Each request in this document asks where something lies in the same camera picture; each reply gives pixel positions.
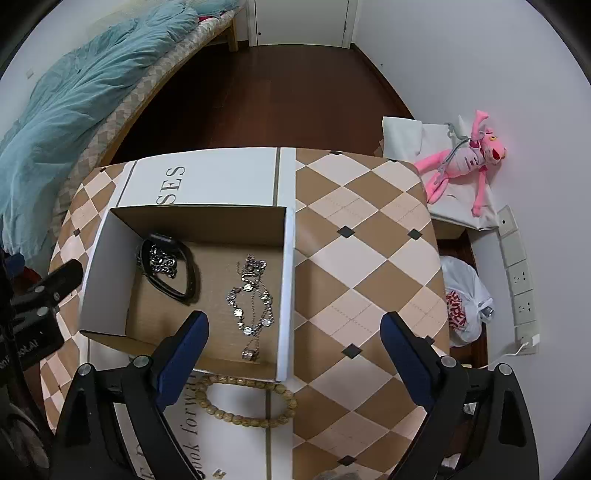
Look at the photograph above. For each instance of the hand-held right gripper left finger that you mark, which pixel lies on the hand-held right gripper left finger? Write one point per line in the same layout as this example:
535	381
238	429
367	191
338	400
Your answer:
187	341

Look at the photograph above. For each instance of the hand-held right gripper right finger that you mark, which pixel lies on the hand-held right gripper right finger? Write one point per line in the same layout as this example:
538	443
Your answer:
408	344

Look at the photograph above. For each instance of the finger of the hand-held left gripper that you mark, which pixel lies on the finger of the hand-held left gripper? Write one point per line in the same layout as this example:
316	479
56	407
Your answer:
57	277

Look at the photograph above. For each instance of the white cardboard box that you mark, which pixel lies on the white cardboard box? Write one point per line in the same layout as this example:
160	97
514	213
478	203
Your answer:
207	240

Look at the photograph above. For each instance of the black smart band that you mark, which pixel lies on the black smart band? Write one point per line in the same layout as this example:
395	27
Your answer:
178	272

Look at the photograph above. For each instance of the white plastic bag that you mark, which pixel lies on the white plastic bag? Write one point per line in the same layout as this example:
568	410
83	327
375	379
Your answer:
464	300

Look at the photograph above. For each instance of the checkered tablecloth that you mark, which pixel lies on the checkered tablecloth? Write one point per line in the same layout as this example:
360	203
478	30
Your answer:
369	277

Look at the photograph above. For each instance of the bed with blue blanket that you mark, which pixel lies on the bed with blue blanket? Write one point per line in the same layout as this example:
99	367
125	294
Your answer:
69	106

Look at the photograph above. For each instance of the pink plush toy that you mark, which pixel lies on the pink plush toy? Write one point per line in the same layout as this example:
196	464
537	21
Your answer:
461	161

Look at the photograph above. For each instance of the white folded cloth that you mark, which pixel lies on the white folded cloth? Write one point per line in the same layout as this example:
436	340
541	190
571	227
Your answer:
402	134

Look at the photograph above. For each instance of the bed with checkered mattress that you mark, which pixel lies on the bed with checkered mattress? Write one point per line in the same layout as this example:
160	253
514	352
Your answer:
152	78

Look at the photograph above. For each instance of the white door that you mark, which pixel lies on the white door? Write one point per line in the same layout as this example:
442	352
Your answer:
300	22

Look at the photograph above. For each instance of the white wall outlet strip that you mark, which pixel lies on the white wall outlet strip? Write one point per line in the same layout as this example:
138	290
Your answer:
519	281

